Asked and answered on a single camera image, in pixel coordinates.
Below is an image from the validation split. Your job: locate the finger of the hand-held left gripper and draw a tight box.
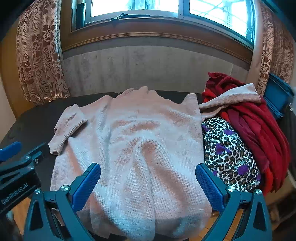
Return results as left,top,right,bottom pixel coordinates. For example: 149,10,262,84
0,141,22,163
21,142,47,167

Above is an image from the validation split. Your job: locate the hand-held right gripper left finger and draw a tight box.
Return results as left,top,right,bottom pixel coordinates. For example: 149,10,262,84
23,162,102,241

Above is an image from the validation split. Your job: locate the leopard print floral garment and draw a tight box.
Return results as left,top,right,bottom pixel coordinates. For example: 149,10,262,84
202,117,262,192

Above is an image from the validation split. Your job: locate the pink knit sweater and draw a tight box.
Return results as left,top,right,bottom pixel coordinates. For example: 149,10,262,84
48,83,263,241

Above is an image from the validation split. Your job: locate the wooden framed window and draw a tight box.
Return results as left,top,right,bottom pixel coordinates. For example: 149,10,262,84
60,0,262,63

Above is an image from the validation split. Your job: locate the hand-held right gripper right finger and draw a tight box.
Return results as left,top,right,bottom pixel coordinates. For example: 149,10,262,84
195,163,273,241

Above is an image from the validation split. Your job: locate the blue plastic bin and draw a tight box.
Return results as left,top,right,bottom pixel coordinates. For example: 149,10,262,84
264,73,295,120

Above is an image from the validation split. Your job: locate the brown floral curtain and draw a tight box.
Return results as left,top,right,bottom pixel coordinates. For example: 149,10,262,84
16,0,71,106
255,2,296,96

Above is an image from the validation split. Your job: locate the red fleece garment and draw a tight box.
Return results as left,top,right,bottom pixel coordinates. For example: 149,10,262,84
202,72,291,196

